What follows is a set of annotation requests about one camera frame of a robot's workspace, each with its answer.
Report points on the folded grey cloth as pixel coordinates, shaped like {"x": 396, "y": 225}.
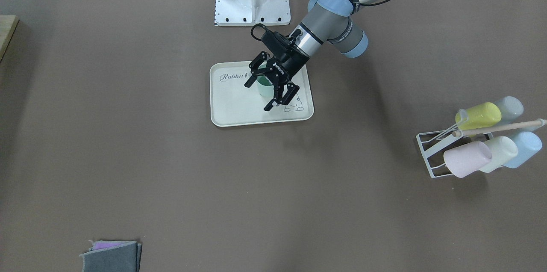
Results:
{"x": 112, "y": 256}

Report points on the cream white cup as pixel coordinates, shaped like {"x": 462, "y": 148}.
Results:
{"x": 503, "y": 149}

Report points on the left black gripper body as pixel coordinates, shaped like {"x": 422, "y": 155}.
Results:
{"x": 291, "y": 63}

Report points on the grey cup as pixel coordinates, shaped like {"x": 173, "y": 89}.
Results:
{"x": 511, "y": 109}

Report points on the cream rabbit tray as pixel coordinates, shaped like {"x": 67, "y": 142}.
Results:
{"x": 232, "y": 104}

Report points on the light blue cup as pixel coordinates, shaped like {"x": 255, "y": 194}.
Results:
{"x": 528, "y": 144}

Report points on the pink cup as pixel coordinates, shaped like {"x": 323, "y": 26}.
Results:
{"x": 468, "y": 158}

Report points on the yellow cup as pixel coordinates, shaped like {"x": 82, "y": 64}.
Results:
{"x": 483, "y": 115}

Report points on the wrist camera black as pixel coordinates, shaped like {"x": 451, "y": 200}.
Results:
{"x": 279, "y": 44}

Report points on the wooden cutting board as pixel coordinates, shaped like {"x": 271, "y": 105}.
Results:
{"x": 8, "y": 24}

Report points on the green cup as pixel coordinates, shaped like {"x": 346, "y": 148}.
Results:
{"x": 265, "y": 87}

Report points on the white wire cup rack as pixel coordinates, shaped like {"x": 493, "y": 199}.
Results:
{"x": 430, "y": 144}

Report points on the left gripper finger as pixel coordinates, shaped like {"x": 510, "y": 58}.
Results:
{"x": 283, "y": 93}
{"x": 260, "y": 66}

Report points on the wooden rack handle dowel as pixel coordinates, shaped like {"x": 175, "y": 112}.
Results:
{"x": 532, "y": 125}

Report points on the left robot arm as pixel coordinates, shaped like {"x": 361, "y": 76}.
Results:
{"x": 326, "y": 21}

